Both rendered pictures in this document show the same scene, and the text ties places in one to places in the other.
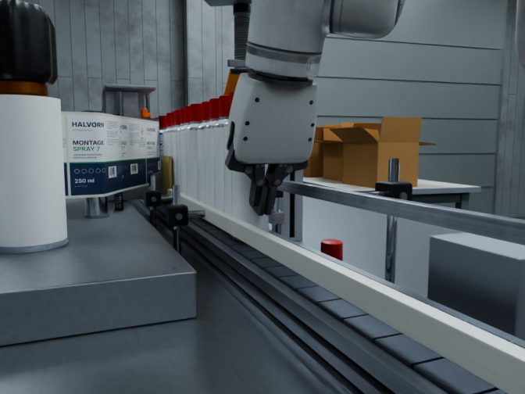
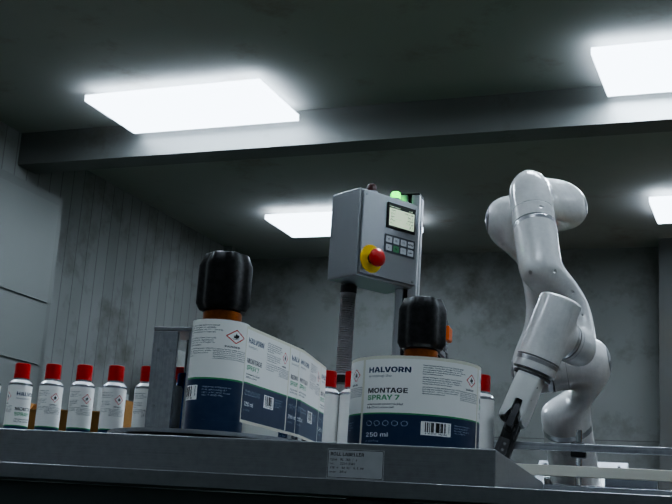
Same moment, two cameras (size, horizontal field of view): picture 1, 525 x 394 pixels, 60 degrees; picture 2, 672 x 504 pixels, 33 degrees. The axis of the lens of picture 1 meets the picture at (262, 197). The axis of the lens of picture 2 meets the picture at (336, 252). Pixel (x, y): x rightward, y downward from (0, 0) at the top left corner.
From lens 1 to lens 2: 2.03 m
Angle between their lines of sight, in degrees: 55
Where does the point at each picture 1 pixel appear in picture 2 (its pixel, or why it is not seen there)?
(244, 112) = (532, 394)
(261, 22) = (549, 348)
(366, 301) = (656, 476)
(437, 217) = (648, 450)
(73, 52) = not seen: outside the picture
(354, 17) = (582, 356)
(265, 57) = (548, 366)
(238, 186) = (485, 441)
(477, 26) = (18, 255)
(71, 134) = (321, 384)
